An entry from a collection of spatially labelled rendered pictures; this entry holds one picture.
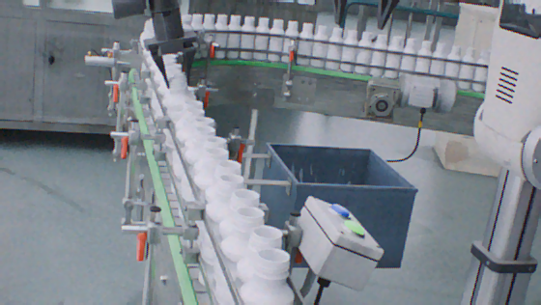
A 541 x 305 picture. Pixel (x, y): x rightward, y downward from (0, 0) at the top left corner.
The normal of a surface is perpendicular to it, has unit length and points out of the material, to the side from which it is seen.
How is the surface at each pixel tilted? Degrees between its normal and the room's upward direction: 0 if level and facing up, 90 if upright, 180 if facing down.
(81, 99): 90
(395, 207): 90
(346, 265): 90
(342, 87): 90
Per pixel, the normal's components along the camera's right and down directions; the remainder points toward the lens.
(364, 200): 0.23, 0.32
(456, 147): -0.08, 0.29
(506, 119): -0.97, -0.05
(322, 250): -0.86, -0.37
